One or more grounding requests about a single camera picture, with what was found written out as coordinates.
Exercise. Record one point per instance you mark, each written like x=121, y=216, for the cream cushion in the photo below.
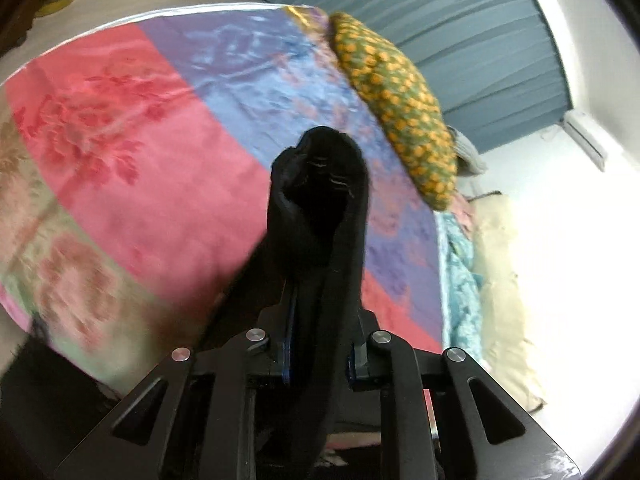
x=505, y=300

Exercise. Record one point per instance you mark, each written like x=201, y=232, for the blue-grey curtain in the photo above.
x=450, y=35

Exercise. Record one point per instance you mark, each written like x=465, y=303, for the white air conditioner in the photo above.
x=585, y=137

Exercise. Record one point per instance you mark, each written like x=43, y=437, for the colourful floral satin bedspread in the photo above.
x=150, y=160

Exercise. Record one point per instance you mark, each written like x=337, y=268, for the teal floral cloth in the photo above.
x=460, y=280

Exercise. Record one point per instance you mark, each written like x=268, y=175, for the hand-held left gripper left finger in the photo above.
x=287, y=360

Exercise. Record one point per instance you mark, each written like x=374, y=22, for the grey cloth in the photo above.
x=467, y=152

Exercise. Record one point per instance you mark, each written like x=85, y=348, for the green pillow with orange dots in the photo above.
x=400, y=110

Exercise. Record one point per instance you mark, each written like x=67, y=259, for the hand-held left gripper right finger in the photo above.
x=380, y=360

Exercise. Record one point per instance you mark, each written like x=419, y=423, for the black pants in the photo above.
x=320, y=240

